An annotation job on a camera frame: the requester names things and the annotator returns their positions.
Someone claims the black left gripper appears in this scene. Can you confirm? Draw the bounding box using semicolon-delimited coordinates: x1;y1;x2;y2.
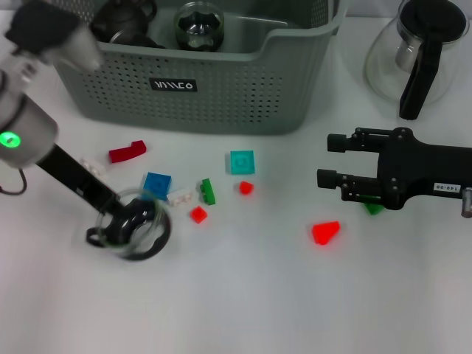
35;143;157;246

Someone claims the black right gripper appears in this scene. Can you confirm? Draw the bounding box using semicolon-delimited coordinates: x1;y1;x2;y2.
316;126;472;211

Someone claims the small white brick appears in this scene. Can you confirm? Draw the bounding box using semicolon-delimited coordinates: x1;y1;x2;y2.
166;187;195;207
80;157;106;176

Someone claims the grey-green perforated storage bin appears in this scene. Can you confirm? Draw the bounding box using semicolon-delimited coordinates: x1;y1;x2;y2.
21;0;350;136

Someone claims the blue square brick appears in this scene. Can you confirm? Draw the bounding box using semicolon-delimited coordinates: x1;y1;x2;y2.
142;172;173;201

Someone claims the dark red curved brick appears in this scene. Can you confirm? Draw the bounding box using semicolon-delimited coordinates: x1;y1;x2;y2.
108;139;148;164

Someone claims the small red square brick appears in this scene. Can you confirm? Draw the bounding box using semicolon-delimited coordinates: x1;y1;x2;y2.
190;206;209;224

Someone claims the large red wedge brick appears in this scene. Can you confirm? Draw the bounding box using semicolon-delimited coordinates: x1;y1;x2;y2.
311;221;342;246

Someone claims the green narrow studded brick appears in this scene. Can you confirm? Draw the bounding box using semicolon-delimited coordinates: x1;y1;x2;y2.
200;178;217;206

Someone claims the teal square brick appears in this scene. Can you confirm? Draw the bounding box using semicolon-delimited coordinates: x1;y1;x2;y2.
225;150;256;176

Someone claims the right gripper metal connector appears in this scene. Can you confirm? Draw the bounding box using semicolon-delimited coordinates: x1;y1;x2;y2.
460;186;472;218

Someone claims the black clay teapot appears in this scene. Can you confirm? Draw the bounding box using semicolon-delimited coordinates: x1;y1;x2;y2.
90;0;158;41

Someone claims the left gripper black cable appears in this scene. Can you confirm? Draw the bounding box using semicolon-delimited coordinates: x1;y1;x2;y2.
0;167;29;195

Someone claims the glass carafe black handle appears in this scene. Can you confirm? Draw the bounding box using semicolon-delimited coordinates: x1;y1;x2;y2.
363;0;471;121

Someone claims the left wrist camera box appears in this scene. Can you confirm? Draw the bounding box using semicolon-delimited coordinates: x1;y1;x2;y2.
4;0;103;71

